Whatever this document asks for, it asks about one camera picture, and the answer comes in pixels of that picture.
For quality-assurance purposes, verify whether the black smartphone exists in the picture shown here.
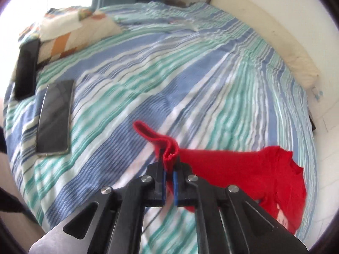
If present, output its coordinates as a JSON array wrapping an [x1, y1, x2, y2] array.
[[36, 80, 75, 156]]

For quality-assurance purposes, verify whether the red shirt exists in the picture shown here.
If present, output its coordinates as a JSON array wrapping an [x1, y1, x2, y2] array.
[[132, 121, 308, 235]]

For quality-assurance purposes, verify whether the striped bed sheet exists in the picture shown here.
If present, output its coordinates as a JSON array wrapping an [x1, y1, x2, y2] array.
[[4, 1, 318, 254]]

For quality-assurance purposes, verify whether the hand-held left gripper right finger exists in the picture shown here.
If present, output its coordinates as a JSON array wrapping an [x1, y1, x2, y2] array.
[[173, 162, 276, 254]]

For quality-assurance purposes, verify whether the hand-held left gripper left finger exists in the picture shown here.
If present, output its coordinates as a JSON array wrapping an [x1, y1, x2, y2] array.
[[61, 162, 168, 254]]

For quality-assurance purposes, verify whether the black case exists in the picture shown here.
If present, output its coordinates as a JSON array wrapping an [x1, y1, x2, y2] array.
[[13, 40, 41, 101]]

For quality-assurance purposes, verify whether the cream bed headboard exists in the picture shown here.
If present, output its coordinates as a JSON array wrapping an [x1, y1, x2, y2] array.
[[209, 0, 321, 89]]

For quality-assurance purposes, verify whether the patterned pillow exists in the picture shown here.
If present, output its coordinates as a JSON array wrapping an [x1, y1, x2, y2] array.
[[18, 7, 124, 64]]

